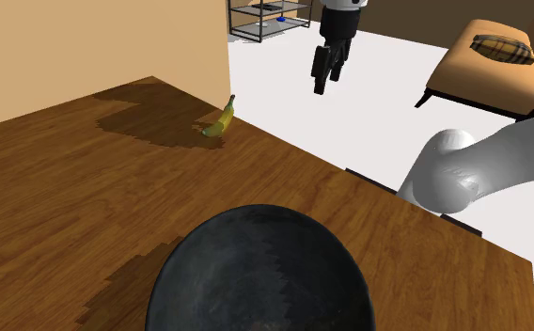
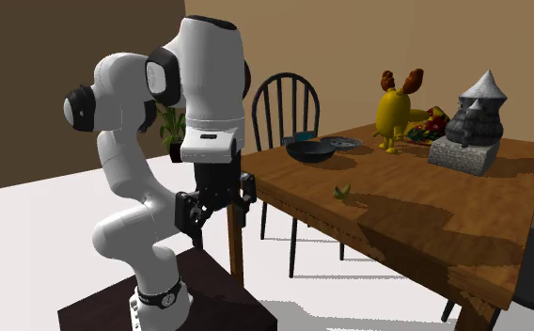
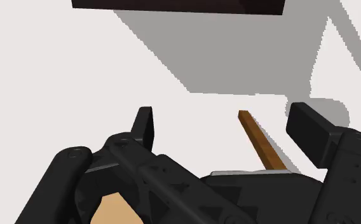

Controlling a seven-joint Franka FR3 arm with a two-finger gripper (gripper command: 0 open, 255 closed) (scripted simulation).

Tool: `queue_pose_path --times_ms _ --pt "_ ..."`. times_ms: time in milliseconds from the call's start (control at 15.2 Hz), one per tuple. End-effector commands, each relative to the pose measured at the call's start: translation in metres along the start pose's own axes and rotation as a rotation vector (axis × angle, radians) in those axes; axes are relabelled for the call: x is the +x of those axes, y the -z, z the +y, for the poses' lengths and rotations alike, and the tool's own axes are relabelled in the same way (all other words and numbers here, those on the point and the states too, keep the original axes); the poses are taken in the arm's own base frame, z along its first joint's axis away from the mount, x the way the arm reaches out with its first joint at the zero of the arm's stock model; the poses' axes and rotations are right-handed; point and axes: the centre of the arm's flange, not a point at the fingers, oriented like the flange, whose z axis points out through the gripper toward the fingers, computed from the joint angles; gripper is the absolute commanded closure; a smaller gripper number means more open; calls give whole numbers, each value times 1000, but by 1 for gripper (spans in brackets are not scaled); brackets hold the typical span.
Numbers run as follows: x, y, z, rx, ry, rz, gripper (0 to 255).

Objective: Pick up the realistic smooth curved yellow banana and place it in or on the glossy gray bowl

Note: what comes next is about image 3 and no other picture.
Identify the brown wooden stick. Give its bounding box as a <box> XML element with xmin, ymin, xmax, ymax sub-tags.
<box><xmin>237</xmin><ymin>109</ymin><xmax>288</xmax><ymax>171</ymax></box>

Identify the light tan flat board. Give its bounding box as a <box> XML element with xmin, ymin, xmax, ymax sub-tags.
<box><xmin>90</xmin><ymin>192</ymin><xmax>145</xmax><ymax>224</ymax></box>

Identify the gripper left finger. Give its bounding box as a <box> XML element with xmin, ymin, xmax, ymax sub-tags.
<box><xmin>14</xmin><ymin>106</ymin><xmax>259</xmax><ymax>224</ymax></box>

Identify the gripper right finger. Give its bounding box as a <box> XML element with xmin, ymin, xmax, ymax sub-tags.
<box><xmin>285</xmin><ymin>102</ymin><xmax>361</xmax><ymax>224</ymax></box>

